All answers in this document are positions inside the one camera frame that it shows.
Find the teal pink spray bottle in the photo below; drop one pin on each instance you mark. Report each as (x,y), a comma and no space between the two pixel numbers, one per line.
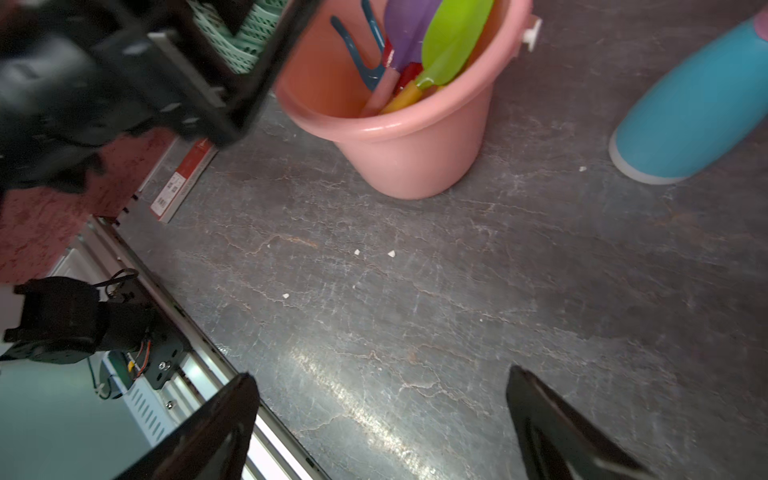
(698,111)

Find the red white card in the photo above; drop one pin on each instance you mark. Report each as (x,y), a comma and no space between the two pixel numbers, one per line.
(186,175)

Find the purple toy shovel pink handle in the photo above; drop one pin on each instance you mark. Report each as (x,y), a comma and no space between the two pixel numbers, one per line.
(406,23)

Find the pink plastic bucket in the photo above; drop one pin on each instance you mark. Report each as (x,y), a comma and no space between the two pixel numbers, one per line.
(417,152)

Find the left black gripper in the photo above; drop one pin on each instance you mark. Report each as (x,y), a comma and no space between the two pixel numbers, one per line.
(160,55)

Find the green toy trowel yellow handle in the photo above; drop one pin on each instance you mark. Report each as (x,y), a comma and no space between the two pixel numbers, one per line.
(447,44)

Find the green mesh file organizer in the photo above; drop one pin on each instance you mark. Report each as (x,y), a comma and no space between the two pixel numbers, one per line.
(241,50)

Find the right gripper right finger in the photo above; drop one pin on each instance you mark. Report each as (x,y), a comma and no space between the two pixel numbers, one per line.
(556,441)

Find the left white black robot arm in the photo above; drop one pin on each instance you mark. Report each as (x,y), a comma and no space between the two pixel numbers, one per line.
(75,76)

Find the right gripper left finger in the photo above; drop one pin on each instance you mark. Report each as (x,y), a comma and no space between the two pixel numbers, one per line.
(211,444)

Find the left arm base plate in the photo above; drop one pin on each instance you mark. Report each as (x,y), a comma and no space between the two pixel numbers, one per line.
(150,354)

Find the aluminium front rail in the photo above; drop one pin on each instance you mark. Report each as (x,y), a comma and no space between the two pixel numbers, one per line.
(95,254)

